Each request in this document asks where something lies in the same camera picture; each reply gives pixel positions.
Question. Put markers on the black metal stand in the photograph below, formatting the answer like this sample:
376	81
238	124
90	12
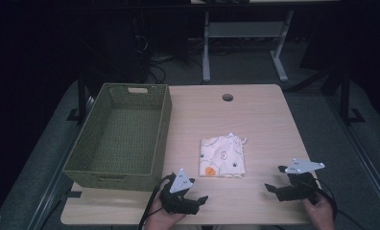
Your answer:
82	96
345	96

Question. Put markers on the grey metal desk frame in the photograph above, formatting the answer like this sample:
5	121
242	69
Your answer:
242	30

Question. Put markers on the grey metal floor rail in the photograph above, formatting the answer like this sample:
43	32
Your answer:
364	159
55	179

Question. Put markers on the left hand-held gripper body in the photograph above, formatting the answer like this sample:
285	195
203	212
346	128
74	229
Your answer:
178	201

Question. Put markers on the black tape strip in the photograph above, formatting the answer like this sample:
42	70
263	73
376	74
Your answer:
74	194

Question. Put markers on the green woven basket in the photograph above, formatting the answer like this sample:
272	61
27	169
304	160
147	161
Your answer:
127	137

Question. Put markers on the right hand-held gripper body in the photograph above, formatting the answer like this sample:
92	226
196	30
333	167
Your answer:
301	187

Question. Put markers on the printed cream cloth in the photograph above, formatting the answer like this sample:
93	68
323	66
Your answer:
221	156

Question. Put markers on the person's right hand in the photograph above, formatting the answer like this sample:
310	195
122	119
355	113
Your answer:
320	212

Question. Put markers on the person's left hand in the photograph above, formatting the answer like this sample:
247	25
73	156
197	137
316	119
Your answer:
162	220

